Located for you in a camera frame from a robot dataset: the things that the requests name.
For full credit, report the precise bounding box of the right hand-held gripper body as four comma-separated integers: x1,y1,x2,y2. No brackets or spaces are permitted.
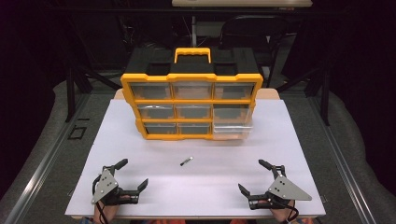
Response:
247,172,313,210

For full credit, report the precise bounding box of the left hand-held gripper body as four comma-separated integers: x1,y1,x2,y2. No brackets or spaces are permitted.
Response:
91,166,140,206

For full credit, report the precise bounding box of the pulled-out clear plastic drawer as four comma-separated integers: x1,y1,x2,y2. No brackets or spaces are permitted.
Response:
212,121,254,140

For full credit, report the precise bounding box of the yellow black drawer organizer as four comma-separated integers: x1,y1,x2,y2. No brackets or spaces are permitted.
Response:
120,47,264,141

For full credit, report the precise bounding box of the person's left hand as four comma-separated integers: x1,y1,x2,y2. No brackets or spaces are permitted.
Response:
103,194,134,217

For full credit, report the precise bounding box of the person's right hand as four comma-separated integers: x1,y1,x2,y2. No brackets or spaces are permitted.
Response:
260,199,296,220

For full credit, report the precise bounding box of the set of closed clear drawers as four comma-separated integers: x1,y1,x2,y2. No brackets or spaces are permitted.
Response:
130,82,255,135

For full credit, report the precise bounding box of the black metal stand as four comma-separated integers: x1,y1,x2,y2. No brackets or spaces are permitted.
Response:
64,59,123,123
276,59,332,127

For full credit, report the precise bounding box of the black folding chair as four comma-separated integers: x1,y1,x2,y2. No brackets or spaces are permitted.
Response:
219,14,292,89

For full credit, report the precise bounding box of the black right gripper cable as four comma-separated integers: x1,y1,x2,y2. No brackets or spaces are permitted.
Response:
285,201,301,224

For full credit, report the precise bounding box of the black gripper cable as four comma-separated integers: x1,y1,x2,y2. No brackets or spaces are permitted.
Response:
92,181,110,224
285,201,301,224

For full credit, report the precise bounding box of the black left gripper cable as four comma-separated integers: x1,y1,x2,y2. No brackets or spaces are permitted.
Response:
92,181,110,224

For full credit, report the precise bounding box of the metal floor rail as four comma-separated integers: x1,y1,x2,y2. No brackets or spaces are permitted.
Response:
307,92,379,224
3,92,92,224

